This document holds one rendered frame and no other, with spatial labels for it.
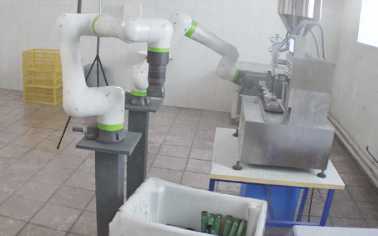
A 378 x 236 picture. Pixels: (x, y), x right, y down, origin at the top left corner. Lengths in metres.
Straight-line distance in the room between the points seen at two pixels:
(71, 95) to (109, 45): 4.42
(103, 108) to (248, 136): 0.74
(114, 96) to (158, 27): 0.38
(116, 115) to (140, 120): 0.73
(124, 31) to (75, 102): 0.39
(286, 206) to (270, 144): 1.04
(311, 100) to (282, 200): 1.10
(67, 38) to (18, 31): 5.00
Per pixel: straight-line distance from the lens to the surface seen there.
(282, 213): 2.94
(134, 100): 2.40
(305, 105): 1.99
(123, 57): 6.01
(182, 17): 2.20
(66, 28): 1.81
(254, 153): 1.97
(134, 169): 2.56
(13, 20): 6.81
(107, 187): 1.86
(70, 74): 1.71
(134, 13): 5.79
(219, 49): 2.45
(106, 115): 1.72
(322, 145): 2.01
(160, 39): 1.53
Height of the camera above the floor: 1.55
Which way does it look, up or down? 16 degrees down
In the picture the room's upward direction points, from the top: 4 degrees clockwise
